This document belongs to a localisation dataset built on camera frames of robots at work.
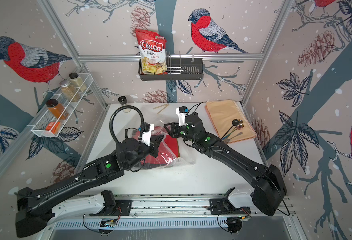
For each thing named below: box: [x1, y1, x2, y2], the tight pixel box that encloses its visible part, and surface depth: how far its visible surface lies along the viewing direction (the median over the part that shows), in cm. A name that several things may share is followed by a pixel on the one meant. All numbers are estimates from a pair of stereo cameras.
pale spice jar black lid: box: [68, 72, 87, 92], surface depth 82 cm
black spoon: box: [221, 119, 240, 140], surface depth 109 cm
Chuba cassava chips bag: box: [135, 29, 168, 75], surface depth 80 cm
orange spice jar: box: [46, 98, 69, 120], surface depth 69 cm
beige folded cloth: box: [205, 99, 257, 143], surface depth 109 cm
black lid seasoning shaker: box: [118, 95, 131, 113], surface depth 112 cm
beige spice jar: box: [59, 80, 80, 102], surface depth 77 cm
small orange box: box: [45, 121, 61, 134], surface depth 68 cm
